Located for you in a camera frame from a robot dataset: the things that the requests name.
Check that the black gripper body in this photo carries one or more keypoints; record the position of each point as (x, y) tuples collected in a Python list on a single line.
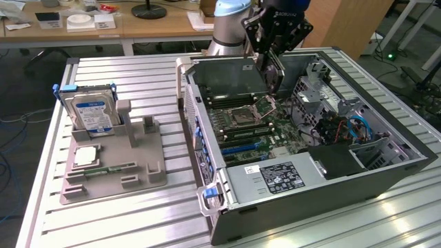
[(285, 10)]

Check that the black graphics card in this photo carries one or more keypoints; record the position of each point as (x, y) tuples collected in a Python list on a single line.
[(272, 75)]

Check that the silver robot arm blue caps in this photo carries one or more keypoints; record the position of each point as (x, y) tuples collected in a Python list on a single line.
[(227, 31)]

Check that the wooden cabinet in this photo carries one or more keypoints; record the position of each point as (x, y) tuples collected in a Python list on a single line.
[(350, 25)]

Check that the cardboard box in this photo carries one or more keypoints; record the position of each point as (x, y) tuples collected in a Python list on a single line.
[(208, 7)]

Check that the white paper stack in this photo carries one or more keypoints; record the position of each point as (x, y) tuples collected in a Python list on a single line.
[(197, 23)]

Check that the metal drive cage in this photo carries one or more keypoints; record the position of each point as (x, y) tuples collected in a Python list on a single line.
[(309, 95)]

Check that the metal socket cover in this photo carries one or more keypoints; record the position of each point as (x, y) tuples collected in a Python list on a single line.
[(265, 103)]

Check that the wooden desk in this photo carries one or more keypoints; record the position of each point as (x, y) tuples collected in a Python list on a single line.
[(155, 25)]

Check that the CPU socket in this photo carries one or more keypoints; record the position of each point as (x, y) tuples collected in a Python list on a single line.
[(243, 116)]

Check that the black round lamp base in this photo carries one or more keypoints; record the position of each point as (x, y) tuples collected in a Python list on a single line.
[(148, 11)]

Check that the black installed RAM stick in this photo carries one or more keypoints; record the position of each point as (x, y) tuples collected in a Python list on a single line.
[(248, 131)]

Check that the green motherboard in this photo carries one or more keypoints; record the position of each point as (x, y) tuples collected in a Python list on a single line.
[(276, 134)]

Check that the black floor stand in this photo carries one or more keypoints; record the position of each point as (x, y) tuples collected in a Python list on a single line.
[(424, 85)]

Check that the red packet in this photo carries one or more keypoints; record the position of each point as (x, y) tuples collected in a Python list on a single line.
[(107, 8)]

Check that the plain white box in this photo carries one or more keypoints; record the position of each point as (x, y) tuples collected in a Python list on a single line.
[(103, 22)]

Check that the blue expansion slot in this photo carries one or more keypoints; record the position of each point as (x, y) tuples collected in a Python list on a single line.
[(237, 149)]

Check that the small silver heatsink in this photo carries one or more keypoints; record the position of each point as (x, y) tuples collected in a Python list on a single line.
[(282, 152)]

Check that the white box round insert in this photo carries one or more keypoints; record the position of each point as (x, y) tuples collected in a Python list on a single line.
[(80, 20)]

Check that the hard disk blue carrier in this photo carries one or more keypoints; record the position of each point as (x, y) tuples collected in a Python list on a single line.
[(91, 113)]

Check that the grey power supply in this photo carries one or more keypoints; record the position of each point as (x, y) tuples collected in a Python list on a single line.
[(248, 186)]

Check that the black chair base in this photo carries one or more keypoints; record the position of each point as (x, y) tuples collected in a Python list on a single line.
[(51, 53)]

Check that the white box black top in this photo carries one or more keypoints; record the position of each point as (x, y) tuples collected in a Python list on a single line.
[(48, 16)]

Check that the grey cup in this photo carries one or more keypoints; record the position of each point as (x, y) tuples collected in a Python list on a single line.
[(51, 3)]

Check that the grey parts rack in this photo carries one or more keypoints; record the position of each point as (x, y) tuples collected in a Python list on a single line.
[(117, 152)]

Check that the blue case latch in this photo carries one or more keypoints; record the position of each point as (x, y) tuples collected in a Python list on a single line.
[(209, 193)]

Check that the open black PC case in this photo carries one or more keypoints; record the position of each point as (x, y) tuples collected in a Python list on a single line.
[(309, 206)]

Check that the green RAM stick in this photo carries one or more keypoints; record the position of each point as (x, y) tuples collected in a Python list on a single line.
[(109, 170)]

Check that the silver CPU chip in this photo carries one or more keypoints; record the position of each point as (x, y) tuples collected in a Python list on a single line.
[(85, 156)]

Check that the white label card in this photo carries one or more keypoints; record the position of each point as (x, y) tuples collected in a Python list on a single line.
[(17, 26)]

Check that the clear plastic bag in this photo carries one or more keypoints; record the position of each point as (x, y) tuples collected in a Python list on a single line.
[(9, 13)]

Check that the white table frame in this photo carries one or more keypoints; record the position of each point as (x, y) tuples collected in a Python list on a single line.
[(392, 28)]

